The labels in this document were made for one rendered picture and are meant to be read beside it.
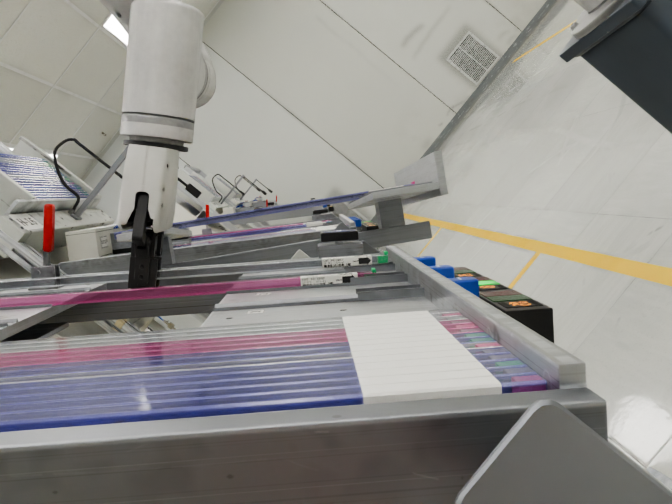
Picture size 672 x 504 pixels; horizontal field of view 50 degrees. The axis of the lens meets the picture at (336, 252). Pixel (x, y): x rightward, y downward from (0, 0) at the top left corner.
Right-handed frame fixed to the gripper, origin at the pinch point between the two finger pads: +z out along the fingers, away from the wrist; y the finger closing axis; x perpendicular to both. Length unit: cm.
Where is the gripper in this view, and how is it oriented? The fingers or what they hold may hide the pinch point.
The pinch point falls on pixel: (145, 272)
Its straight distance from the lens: 89.3
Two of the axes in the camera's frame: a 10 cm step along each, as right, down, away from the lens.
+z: -1.1, 9.9, 0.8
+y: 0.4, 0.8, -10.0
